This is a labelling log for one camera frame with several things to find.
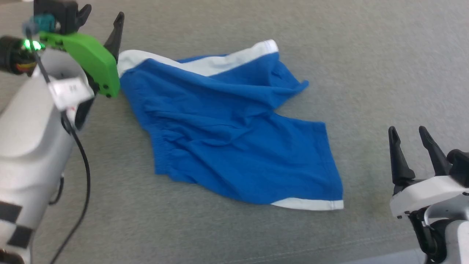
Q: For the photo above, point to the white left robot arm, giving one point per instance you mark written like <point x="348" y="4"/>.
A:
<point x="25" y="146"/>

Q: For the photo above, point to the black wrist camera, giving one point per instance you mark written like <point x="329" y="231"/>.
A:
<point x="58" y="14"/>
<point x="460" y="165"/>

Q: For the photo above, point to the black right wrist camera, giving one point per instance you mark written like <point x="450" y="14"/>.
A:
<point x="460" y="165"/>

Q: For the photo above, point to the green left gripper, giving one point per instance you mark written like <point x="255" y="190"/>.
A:
<point x="91" y="55"/>

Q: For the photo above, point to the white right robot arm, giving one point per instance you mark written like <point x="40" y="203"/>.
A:
<point x="454" y="238"/>

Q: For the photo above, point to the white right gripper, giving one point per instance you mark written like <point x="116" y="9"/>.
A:
<point x="425" y="192"/>

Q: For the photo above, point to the white paper label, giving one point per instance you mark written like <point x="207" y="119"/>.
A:
<point x="71" y="91"/>

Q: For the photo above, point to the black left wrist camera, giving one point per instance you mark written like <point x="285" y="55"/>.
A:
<point x="58" y="14"/>

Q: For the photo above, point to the blue shorts with white trim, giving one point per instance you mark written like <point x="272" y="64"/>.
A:
<point x="227" y="139"/>

